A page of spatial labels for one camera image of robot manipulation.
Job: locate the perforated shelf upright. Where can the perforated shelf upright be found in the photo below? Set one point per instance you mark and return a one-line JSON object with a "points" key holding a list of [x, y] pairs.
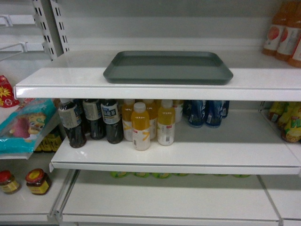
{"points": [[49, 18]]}

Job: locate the grey rectangular serving tray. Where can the grey rectangular serving tray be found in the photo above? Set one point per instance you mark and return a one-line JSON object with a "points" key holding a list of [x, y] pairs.
{"points": [[168, 67]]}

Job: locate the orange tea bottle right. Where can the orange tea bottle right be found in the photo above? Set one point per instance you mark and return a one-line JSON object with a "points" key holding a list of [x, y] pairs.
{"points": [[295, 58]]}

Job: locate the white lower shelf board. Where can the white lower shelf board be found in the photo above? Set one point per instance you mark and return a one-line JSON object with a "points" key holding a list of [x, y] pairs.
{"points": [[97, 197]]}

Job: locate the blue drink bottle right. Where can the blue drink bottle right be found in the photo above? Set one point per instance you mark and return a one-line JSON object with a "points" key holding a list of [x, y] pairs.
{"points": [[214, 113]]}

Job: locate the teal snack bag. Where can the teal snack bag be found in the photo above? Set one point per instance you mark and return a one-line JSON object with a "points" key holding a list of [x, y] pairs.
{"points": [[26, 127]]}

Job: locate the dark soy sauce bottle right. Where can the dark soy sauce bottle right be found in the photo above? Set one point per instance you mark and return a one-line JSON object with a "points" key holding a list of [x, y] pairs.
{"points": [[112, 119]]}

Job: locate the white upper shelf board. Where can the white upper shelf board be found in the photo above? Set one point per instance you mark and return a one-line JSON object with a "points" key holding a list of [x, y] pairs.
{"points": [[79, 74]]}

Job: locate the red snack pouch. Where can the red snack pouch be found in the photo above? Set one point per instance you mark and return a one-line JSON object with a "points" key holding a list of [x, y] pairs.
{"points": [[7, 98]]}

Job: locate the orange juice bottle right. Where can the orange juice bottle right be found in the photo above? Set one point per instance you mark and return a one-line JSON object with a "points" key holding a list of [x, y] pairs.
{"points": [[166, 123]]}

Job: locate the dark soy sauce bottle middle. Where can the dark soy sauce bottle middle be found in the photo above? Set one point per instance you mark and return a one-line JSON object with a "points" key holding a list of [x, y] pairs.
{"points": [[93, 113]]}

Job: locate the orange tea bottle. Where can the orange tea bottle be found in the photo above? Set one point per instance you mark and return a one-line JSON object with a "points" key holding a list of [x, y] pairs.
{"points": [[290, 36], [276, 29], [295, 58]]}

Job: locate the white shelf board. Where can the white shelf board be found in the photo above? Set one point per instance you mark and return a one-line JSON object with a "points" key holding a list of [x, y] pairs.
{"points": [[245, 143], [97, 197], [79, 74]]}

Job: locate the yellow lemon tea bottle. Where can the yellow lemon tea bottle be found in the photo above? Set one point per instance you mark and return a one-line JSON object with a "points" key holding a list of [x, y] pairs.
{"points": [[292, 130]]}

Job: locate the white middle shelf board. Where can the white middle shelf board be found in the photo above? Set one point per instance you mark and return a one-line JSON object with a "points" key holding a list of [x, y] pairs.
{"points": [[245, 143]]}

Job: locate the orange tea bottle middle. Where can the orange tea bottle middle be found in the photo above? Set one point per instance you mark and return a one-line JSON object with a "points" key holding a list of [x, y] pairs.
{"points": [[290, 36]]}

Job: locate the orange juice bottle back left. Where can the orange juice bottle back left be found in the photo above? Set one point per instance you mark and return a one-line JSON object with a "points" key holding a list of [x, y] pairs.
{"points": [[127, 110]]}

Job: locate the red lid sauce jar left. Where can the red lid sauce jar left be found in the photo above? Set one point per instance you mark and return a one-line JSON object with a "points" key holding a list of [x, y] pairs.
{"points": [[8, 183]]}

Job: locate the orange tea bottle left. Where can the orange tea bottle left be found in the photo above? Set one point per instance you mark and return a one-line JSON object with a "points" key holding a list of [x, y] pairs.
{"points": [[276, 29]]}

